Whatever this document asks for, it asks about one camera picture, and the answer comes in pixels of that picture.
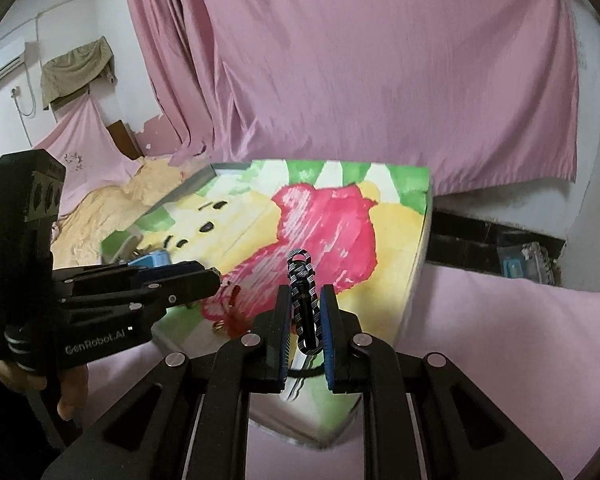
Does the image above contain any red string bracelet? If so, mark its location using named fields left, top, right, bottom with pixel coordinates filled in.
left=212, top=284, right=254, bottom=338

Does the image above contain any pink curtain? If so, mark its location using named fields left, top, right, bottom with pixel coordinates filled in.
left=126, top=0, right=579, bottom=195

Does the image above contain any beige hair claw clip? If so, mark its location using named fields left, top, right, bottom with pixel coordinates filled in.
left=110, top=234, right=143, bottom=263

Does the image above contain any black white checkered hair clip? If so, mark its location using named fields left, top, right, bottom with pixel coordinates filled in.
left=287, top=248, right=323, bottom=356

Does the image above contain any olive green hanging cloth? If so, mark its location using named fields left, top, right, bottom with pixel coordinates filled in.
left=41, top=36, right=116, bottom=110

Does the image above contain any grey tray with colourful liner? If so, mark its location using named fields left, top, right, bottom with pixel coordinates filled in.
left=99, top=159, right=434, bottom=449

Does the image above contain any pink sheet on wall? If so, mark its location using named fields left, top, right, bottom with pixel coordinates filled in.
left=0, top=94, right=144, bottom=216

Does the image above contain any white air conditioner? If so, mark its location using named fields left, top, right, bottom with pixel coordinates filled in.
left=0, top=38, right=27, bottom=81

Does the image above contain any person's hand on gripper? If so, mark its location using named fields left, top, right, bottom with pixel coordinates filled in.
left=0, top=361, right=88, bottom=422

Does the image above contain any pink tablecloth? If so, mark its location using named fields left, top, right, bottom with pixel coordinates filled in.
left=82, top=264, right=600, bottom=479

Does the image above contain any blue watch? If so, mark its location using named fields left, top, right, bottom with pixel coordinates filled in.
left=129, top=250, right=171, bottom=269

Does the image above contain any yellow blanket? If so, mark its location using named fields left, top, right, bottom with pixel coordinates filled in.
left=52, top=157, right=199, bottom=269

